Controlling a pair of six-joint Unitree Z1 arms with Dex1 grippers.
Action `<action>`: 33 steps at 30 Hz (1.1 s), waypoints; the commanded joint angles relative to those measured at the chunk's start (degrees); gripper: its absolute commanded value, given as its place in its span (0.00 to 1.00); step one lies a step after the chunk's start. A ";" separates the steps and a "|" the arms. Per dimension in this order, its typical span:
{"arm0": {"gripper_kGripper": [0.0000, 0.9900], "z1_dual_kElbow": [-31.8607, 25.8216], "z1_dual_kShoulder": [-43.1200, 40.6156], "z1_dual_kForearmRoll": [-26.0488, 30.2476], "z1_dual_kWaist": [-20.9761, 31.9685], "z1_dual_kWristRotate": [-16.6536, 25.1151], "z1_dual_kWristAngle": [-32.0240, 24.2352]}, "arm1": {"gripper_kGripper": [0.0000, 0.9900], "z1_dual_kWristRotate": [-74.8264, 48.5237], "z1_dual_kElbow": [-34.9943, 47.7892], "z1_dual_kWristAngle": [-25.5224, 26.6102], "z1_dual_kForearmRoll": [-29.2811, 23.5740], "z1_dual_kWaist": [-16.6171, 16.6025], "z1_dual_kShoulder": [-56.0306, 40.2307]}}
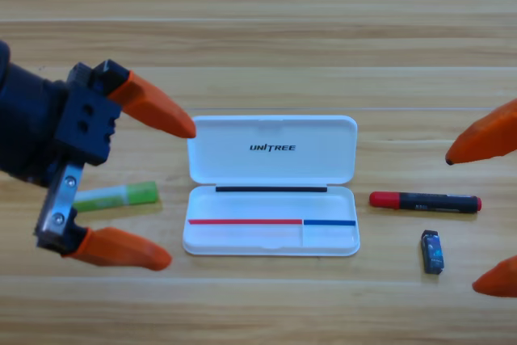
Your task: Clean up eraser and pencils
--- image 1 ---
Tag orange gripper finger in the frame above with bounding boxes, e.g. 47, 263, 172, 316
64, 226, 174, 272
444, 98, 517, 166
472, 255, 517, 299

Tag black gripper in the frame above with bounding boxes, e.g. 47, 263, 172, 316
0, 60, 198, 257

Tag green white highlighter pen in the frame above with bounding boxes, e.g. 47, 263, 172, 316
72, 181, 158, 213

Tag small dark blue eraser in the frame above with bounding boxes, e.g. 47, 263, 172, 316
420, 229, 444, 276

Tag red black marker pen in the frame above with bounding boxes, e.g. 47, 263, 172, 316
368, 190, 483, 214

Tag white Unitree pencil case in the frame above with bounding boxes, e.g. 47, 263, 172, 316
182, 114, 361, 258

